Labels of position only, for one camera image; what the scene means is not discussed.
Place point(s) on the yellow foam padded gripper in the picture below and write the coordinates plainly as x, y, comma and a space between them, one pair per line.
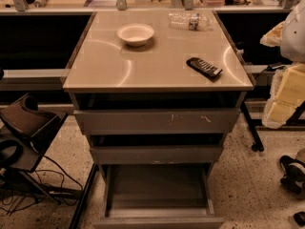
294, 37

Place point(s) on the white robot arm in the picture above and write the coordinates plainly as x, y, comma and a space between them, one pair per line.
288, 87

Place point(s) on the grey top drawer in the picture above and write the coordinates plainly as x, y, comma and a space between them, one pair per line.
156, 122

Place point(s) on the grey drawer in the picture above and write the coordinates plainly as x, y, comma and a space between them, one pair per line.
156, 149
156, 122

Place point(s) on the drawer cabinet with glossy top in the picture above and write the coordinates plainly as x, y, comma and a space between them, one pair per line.
107, 74

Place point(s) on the grey middle drawer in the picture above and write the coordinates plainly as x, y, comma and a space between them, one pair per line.
156, 149

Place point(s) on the black power adapter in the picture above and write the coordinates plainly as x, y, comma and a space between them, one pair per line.
275, 66

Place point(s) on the black table leg with caster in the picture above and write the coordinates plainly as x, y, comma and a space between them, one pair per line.
257, 145

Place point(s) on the black snack bar packet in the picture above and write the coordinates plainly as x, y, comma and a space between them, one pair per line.
203, 67

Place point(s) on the black sneaker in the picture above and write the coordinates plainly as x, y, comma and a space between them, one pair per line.
294, 174

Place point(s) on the clear plastic water bottle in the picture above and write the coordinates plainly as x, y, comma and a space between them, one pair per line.
189, 20

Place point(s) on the white bowl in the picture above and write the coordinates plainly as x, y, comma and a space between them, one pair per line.
135, 35

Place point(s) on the black stand with brown tray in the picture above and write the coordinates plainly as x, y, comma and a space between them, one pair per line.
26, 136

